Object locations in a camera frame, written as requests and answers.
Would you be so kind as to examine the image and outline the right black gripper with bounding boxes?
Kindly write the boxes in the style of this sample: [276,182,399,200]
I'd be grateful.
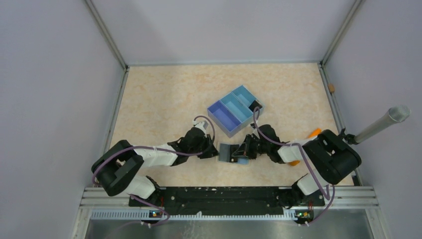
[232,134,270,160]

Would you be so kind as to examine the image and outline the blue three-compartment box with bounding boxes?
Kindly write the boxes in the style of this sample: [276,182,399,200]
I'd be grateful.
[207,85,265,138]

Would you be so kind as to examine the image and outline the silver microphone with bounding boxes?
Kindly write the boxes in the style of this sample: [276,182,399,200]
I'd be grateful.
[339,105,411,145]

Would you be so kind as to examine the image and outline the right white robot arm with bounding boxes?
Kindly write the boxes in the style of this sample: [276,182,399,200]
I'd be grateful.
[230,124,362,205]

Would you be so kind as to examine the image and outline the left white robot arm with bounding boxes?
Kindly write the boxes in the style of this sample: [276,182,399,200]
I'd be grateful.
[91,127,218,206]

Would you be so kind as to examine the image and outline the black credit card stack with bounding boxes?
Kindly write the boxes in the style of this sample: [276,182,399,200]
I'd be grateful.
[248,100,263,112]

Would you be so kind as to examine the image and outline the orange cylindrical object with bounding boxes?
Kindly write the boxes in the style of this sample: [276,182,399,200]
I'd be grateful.
[289,128,321,166]

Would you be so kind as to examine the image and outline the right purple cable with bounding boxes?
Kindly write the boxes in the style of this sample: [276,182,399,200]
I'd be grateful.
[252,106,336,226]

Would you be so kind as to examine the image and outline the small tan block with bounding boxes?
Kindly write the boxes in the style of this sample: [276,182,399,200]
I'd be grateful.
[327,83,335,94]

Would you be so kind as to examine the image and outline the purple cable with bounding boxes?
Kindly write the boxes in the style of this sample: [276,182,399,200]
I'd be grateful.
[92,115,216,228]
[252,106,336,226]

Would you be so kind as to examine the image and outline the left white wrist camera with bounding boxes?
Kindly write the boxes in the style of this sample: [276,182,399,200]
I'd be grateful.
[193,120,209,134]

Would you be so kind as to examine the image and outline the single black credit card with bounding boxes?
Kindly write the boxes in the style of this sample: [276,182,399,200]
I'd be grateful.
[218,143,238,163]

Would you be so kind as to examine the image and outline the beige card holder wallet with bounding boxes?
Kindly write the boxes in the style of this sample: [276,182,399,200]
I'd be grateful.
[217,143,250,165]

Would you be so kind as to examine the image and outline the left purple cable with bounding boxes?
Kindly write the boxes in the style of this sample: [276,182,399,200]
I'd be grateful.
[92,115,216,228]

